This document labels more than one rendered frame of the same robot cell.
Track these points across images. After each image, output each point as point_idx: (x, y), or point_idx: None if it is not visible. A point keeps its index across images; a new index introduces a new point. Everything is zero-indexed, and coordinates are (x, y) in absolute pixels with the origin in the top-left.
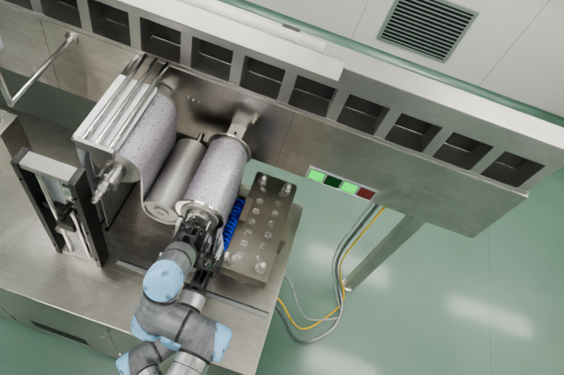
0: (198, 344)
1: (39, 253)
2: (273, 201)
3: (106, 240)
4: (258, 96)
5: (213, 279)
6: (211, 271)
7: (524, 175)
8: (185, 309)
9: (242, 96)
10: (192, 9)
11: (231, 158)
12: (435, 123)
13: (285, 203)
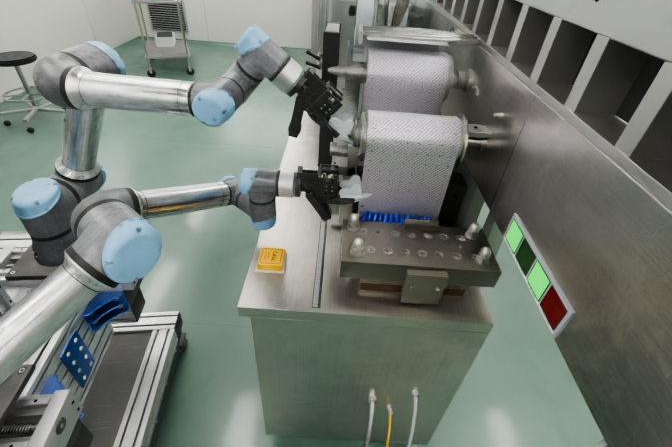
0: (204, 83)
1: (315, 154)
2: (454, 249)
3: (341, 178)
4: (517, 75)
5: (338, 249)
6: (318, 176)
7: None
8: (240, 82)
9: (505, 75)
10: None
11: (437, 122)
12: None
13: (462, 263)
